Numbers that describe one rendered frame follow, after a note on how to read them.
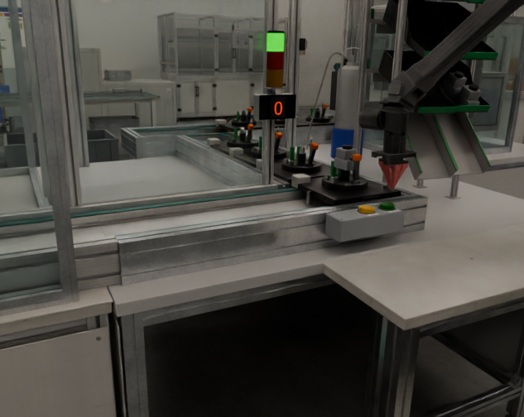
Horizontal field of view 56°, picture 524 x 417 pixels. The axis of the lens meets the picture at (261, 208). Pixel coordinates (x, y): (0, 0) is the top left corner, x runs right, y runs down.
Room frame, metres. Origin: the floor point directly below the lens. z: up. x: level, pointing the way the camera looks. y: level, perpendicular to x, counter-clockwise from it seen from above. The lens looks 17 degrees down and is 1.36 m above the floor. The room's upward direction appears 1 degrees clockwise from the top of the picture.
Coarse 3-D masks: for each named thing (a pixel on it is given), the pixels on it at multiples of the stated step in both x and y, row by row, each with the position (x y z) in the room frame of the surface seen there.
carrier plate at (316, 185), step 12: (312, 180) 1.54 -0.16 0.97; (312, 192) 1.42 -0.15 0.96; (324, 192) 1.40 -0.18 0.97; (336, 192) 1.40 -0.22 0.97; (348, 192) 1.41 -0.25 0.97; (360, 192) 1.41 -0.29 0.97; (372, 192) 1.41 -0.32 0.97; (384, 192) 1.41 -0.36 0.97; (396, 192) 1.42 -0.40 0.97; (336, 204) 1.33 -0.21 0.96
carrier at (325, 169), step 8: (296, 152) 1.76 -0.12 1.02; (304, 152) 1.70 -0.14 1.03; (288, 160) 1.70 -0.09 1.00; (296, 160) 1.76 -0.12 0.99; (304, 160) 1.70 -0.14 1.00; (280, 168) 1.71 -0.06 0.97; (288, 168) 1.66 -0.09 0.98; (296, 168) 1.64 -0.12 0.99; (304, 168) 1.64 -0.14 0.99; (312, 168) 1.65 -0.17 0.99; (320, 168) 1.69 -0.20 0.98; (328, 168) 1.72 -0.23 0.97; (280, 176) 1.60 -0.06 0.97; (288, 176) 1.59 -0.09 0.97; (312, 176) 1.59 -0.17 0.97; (320, 176) 1.61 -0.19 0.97
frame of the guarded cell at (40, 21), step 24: (48, 0) 0.92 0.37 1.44; (48, 24) 0.92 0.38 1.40; (48, 48) 0.92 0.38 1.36; (48, 72) 0.92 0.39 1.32; (48, 96) 0.92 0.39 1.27; (48, 120) 0.91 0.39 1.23; (48, 144) 0.91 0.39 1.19; (48, 168) 0.91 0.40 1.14; (72, 240) 0.92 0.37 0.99; (72, 264) 0.92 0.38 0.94; (72, 288) 0.92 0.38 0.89; (0, 312) 0.85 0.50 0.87
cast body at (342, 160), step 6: (336, 150) 1.49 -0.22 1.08; (342, 150) 1.47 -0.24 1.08; (348, 150) 1.46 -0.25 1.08; (354, 150) 1.47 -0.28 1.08; (336, 156) 1.49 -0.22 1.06; (342, 156) 1.47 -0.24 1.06; (348, 156) 1.46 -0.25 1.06; (336, 162) 1.49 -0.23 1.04; (342, 162) 1.47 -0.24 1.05; (348, 162) 1.45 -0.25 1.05; (342, 168) 1.46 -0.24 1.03; (348, 168) 1.45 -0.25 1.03
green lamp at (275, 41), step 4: (268, 36) 1.49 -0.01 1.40; (272, 36) 1.48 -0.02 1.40; (276, 36) 1.48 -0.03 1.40; (280, 36) 1.48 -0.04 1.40; (268, 40) 1.49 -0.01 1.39; (272, 40) 1.48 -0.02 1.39; (276, 40) 1.48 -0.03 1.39; (280, 40) 1.48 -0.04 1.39; (268, 44) 1.49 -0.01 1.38; (272, 44) 1.48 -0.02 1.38; (276, 44) 1.48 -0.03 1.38; (280, 44) 1.48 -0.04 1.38; (268, 48) 1.49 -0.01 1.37; (272, 48) 1.48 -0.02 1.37; (276, 48) 1.48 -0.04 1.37; (280, 48) 1.48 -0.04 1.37
